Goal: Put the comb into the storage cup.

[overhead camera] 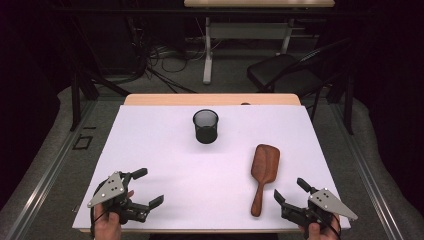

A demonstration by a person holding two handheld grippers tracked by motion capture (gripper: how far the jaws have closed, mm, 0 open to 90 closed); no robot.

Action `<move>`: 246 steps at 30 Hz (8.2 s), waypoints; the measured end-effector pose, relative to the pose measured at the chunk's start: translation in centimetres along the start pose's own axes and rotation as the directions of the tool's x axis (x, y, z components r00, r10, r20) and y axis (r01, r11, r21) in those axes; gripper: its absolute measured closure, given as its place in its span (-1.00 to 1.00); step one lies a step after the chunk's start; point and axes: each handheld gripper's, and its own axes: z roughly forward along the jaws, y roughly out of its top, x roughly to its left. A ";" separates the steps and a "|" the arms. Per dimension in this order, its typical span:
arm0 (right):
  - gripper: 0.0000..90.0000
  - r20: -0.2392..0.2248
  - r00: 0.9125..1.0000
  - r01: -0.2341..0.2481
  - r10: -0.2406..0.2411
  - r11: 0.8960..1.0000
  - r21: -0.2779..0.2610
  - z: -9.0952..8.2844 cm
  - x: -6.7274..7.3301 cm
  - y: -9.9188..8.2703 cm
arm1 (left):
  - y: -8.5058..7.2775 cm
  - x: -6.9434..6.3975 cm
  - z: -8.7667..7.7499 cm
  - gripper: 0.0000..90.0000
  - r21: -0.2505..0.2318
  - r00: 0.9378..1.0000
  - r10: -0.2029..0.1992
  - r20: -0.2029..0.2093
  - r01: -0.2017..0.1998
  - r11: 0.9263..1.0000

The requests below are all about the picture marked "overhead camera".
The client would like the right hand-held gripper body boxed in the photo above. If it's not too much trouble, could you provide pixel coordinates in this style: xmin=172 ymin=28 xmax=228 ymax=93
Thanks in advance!
xmin=280 ymin=188 xmax=359 ymax=232

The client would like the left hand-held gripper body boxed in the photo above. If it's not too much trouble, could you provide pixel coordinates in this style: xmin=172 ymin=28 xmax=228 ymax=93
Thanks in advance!
xmin=87 ymin=171 xmax=150 ymax=225

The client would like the brown wooden hairbrush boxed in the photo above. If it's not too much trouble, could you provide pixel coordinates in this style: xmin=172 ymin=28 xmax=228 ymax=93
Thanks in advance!
xmin=250 ymin=143 xmax=281 ymax=218

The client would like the black mesh pen cup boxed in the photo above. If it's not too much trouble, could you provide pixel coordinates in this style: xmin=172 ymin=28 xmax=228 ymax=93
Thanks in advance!
xmin=192 ymin=108 xmax=220 ymax=145

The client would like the person's right hand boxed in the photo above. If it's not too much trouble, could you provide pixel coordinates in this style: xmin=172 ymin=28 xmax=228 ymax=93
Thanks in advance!
xmin=298 ymin=213 xmax=342 ymax=240

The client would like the person's left hand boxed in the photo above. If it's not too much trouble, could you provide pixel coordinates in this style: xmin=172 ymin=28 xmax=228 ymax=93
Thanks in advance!
xmin=94 ymin=190 xmax=135 ymax=240

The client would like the white table sheet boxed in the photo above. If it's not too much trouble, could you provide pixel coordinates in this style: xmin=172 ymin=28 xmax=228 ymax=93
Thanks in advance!
xmin=72 ymin=104 xmax=352 ymax=231

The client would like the black metal stand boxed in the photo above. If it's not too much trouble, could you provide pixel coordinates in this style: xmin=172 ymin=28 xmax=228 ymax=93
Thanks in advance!
xmin=328 ymin=66 xmax=355 ymax=136
xmin=68 ymin=16 xmax=131 ymax=133

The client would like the light wooden table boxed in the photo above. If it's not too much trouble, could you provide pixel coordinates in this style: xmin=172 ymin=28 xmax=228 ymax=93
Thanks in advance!
xmin=79 ymin=93 xmax=351 ymax=234

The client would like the black folding chair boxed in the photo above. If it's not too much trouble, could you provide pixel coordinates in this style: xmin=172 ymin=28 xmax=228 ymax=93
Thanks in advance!
xmin=246 ymin=37 xmax=354 ymax=123

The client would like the white-legged background desk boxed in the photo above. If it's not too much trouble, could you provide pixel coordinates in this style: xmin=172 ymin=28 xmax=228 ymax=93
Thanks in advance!
xmin=183 ymin=0 xmax=336 ymax=85

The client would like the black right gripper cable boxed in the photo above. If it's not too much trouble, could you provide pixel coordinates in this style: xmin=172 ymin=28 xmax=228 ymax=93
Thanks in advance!
xmin=319 ymin=213 xmax=343 ymax=239

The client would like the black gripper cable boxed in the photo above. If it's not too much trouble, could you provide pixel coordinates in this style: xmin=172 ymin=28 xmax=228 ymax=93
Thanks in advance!
xmin=89 ymin=186 xmax=108 ymax=239
xmin=319 ymin=213 xmax=343 ymax=239

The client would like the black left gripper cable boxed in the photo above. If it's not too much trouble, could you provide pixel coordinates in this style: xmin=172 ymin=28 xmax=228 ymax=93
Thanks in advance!
xmin=89 ymin=186 xmax=108 ymax=239

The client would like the grey metal floor rail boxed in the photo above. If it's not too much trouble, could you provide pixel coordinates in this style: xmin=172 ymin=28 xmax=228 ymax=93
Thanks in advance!
xmin=329 ymin=99 xmax=404 ymax=240
xmin=6 ymin=99 xmax=98 ymax=240

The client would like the bundle of black floor cables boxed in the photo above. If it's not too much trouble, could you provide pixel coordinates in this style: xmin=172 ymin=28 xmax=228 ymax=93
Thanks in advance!
xmin=126 ymin=16 xmax=208 ymax=94

